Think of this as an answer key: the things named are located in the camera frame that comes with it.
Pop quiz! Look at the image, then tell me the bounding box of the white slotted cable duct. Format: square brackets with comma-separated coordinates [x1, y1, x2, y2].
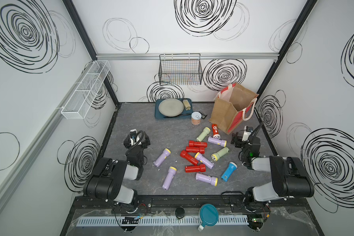
[76, 215, 249, 227]

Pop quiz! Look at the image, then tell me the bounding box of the black round knob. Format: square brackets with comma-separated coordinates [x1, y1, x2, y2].
[175, 206, 185, 219]

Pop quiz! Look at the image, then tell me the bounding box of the dark teal tray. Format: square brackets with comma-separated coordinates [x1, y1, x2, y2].
[155, 98, 193, 120]

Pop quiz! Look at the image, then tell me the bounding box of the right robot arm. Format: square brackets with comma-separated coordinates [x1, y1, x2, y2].
[231, 125, 315, 203]

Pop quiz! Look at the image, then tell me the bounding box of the light green flashlight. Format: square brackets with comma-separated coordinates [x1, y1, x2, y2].
[211, 147, 230, 161]
[196, 127, 211, 142]

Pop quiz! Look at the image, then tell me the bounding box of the light green flashlight upper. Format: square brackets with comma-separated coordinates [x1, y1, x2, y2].
[196, 127, 211, 142]

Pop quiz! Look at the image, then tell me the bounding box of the small orange can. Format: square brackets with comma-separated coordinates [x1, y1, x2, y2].
[191, 112, 202, 125]

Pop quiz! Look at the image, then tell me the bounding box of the brown jute tote bag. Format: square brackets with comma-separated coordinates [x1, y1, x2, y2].
[209, 83, 259, 134]

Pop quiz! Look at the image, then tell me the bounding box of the black wire wall basket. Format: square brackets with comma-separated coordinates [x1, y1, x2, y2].
[158, 53, 203, 85]

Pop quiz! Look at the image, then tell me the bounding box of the purple flashlight bottom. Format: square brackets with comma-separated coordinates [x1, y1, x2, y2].
[195, 173, 218, 186]

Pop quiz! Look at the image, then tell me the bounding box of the purple flashlight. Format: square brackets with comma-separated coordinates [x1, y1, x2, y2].
[207, 136, 227, 147]
[195, 173, 218, 186]
[153, 148, 171, 167]
[162, 166, 177, 190]
[195, 152, 214, 169]

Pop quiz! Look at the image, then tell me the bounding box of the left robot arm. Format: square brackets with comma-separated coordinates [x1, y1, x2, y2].
[83, 129, 150, 206]

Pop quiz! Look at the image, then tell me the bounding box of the light green flashlight lower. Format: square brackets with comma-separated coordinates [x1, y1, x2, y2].
[211, 147, 230, 161]

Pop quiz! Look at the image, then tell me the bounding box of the red flashlight top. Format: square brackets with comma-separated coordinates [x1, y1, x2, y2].
[188, 140, 207, 148]

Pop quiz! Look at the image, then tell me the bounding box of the white wire wall shelf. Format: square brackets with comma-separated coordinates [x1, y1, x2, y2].
[61, 60, 111, 120]

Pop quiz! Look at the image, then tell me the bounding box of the blue flashlight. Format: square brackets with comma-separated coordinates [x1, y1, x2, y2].
[221, 162, 238, 182]

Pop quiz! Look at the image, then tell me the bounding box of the red white flashlight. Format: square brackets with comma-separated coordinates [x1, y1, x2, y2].
[212, 124, 221, 139]

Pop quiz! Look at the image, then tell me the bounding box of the teal round lid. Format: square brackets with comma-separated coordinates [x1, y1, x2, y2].
[198, 204, 219, 232]

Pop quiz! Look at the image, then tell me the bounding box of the red flashlight bottom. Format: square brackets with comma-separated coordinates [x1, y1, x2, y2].
[185, 164, 206, 173]

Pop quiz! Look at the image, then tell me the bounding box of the red flashlight diagonal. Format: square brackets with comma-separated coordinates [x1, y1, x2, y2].
[180, 150, 199, 166]

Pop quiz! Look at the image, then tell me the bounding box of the grey round plate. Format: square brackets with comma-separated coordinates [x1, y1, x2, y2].
[158, 98, 184, 117]

